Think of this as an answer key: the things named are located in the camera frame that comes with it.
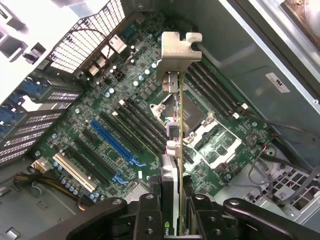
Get green motherboard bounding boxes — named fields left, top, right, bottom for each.
left=31, top=11, right=274, bottom=210

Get black RAM slot bank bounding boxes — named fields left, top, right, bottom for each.
left=186, top=59, right=250, bottom=121
left=111, top=98, right=173, bottom=158

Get open black PC case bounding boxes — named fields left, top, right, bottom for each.
left=0, top=0, right=320, bottom=240

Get CPU socket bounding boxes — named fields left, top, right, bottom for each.
left=149, top=88, right=217, bottom=151

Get black expansion slot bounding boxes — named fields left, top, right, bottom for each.
left=99, top=111, right=142, bottom=154
left=64, top=146, right=108, bottom=186
left=73, top=137, right=126, bottom=185

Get metal socket cover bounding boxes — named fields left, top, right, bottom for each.
left=184, top=119, right=244, bottom=171

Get red black twisted wire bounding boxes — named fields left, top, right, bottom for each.
left=66, top=26, right=114, bottom=85

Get white expansion slot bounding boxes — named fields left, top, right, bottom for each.
left=51, top=152, right=98, bottom=193

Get silver coin battery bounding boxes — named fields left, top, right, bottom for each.
left=244, top=133, right=259, bottom=148

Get yellow black power wires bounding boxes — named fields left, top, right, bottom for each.
left=13, top=171, right=85, bottom=205

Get perforated metal drive cage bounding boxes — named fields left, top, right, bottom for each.
left=247, top=159, right=320, bottom=221

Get blue expansion slot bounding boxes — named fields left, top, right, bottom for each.
left=89, top=119, right=147, bottom=168

